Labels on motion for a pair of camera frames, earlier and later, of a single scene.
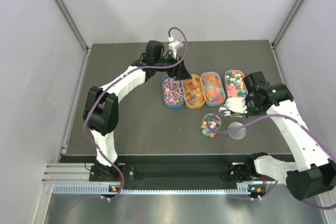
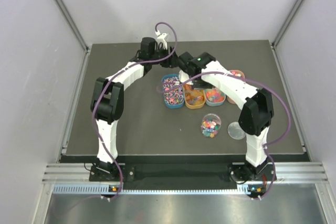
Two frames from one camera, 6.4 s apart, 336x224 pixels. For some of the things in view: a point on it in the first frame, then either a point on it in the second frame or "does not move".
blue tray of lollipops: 172,92 does not move
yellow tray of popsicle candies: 193,93 does not move
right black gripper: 250,113 to 208,86
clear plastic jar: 210,123 does not move
